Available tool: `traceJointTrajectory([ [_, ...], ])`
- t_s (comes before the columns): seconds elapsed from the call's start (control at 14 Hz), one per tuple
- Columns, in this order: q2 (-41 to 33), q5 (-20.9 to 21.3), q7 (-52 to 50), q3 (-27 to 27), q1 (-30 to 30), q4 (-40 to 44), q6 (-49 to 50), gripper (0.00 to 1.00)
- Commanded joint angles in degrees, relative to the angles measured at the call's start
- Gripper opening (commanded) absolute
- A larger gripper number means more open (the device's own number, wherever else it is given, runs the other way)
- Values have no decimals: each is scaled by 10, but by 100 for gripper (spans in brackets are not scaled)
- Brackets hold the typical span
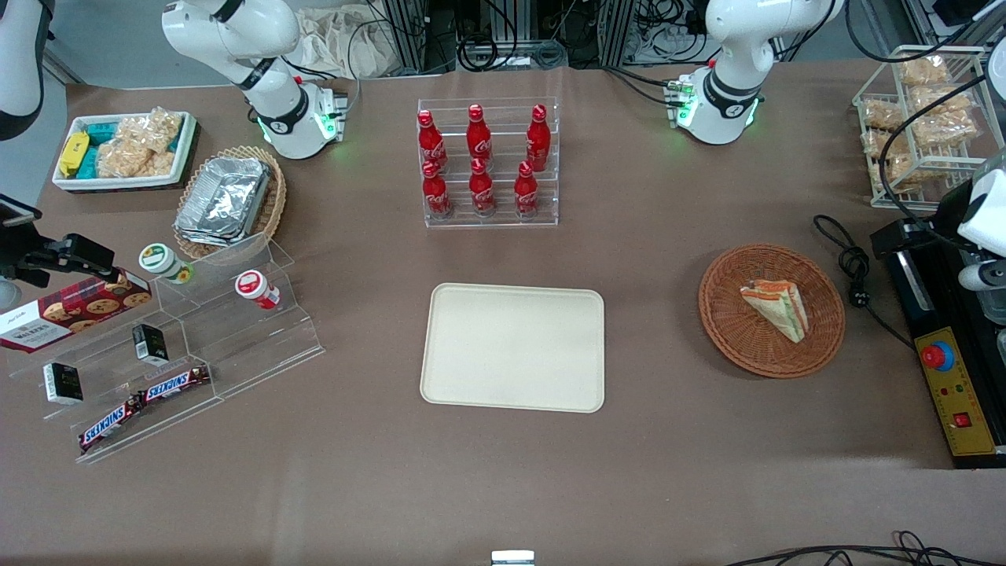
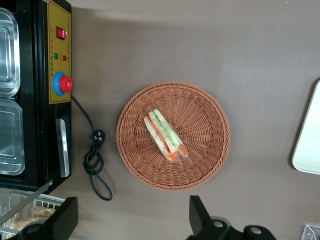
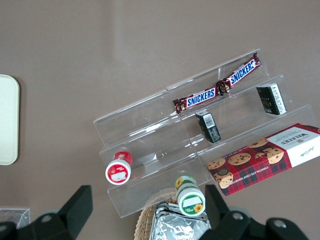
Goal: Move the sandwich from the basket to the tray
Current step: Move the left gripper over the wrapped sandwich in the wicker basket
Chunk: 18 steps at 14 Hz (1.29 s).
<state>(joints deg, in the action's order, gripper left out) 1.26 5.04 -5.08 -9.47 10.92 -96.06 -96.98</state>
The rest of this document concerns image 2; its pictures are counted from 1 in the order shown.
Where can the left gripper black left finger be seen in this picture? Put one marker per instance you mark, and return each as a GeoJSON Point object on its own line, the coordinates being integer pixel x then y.
{"type": "Point", "coordinates": [62, 220]}

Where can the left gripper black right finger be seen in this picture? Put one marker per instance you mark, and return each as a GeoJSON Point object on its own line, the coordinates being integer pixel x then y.
{"type": "Point", "coordinates": [200, 220]}

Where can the vegetable sandwich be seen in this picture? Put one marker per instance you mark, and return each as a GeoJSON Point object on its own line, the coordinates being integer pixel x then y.
{"type": "Point", "coordinates": [160, 132]}

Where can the brown round wicker basket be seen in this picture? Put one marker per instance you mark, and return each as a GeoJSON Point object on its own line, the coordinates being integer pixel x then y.
{"type": "Point", "coordinates": [200, 125]}

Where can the cream plastic tray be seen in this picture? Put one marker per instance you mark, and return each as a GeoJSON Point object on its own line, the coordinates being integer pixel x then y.
{"type": "Point", "coordinates": [310, 137]}

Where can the bagged rice cracker snack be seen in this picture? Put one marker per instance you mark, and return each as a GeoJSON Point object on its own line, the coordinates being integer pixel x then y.
{"type": "Point", "coordinates": [22, 222]}
{"type": "Point", "coordinates": [42, 212]}

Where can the clear acrylic bottle rack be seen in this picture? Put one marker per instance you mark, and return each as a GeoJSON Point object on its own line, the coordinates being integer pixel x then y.
{"type": "Point", "coordinates": [311, 232]}

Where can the steel pan beside control panel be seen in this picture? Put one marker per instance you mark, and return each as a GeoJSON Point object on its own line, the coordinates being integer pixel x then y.
{"type": "Point", "coordinates": [8, 50]}

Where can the black food warmer machine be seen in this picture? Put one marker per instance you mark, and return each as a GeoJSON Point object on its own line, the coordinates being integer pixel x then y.
{"type": "Point", "coordinates": [60, 15]}

